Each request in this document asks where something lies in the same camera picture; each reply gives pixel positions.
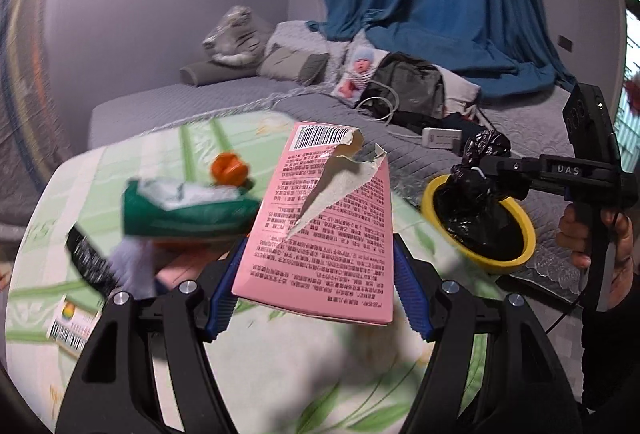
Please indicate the white and green medicine box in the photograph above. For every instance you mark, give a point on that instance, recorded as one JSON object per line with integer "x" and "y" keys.
{"x": 72, "y": 326}

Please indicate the yellow trash bin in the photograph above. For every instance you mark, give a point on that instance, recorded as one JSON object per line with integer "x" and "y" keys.
{"x": 520, "y": 244}

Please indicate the black trash bag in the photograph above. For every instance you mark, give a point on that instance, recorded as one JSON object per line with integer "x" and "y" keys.
{"x": 470, "y": 209}

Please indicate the white power strip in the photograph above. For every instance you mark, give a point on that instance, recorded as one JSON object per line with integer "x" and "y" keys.
{"x": 442, "y": 138}

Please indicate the striped floral hanging sheet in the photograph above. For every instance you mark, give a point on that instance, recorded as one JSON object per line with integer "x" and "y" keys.
{"x": 22, "y": 64}

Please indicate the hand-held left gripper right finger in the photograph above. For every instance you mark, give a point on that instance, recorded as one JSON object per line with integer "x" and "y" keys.
{"x": 412, "y": 299}

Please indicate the person's right forearm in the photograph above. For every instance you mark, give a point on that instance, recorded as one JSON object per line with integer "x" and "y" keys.
{"x": 615, "y": 354}

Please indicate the white tissue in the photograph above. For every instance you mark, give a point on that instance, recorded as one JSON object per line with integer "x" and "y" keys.
{"x": 132, "y": 266}

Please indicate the pink paper box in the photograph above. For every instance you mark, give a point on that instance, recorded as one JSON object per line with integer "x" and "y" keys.
{"x": 325, "y": 264}

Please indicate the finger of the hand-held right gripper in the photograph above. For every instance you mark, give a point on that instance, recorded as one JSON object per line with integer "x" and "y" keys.
{"x": 510, "y": 164}
{"x": 535, "y": 188}

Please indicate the baby photo cushion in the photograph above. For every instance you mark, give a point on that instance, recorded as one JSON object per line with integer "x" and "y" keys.
{"x": 357, "y": 74}

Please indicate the black remote control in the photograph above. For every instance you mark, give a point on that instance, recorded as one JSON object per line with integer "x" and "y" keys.
{"x": 90, "y": 261}

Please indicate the green patterned mat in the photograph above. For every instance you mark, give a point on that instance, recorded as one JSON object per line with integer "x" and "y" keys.
{"x": 165, "y": 149}

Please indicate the wall socket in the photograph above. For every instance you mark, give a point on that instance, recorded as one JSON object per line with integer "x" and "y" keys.
{"x": 565, "y": 43}

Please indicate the person's right hand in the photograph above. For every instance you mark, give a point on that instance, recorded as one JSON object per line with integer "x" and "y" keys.
{"x": 572, "y": 234}

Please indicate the grey bed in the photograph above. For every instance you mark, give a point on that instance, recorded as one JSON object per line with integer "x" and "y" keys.
{"x": 200, "y": 102}

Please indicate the green and white packet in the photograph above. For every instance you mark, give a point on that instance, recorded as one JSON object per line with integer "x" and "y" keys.
{"x": 190, "y": 214}

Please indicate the dark grey bag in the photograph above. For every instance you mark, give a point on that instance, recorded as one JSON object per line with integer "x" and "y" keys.
{"x": 407, "y": 87}

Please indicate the grey bolster pillow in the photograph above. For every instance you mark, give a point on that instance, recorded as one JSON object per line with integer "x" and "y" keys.
{"x": 215, "y": 74}

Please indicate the plush tiger in plastic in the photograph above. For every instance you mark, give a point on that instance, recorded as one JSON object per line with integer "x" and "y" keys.
{"x": 237, "y": 37}

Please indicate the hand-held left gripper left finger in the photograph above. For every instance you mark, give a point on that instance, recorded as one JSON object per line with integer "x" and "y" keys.
{"x": 225, "y": 299}

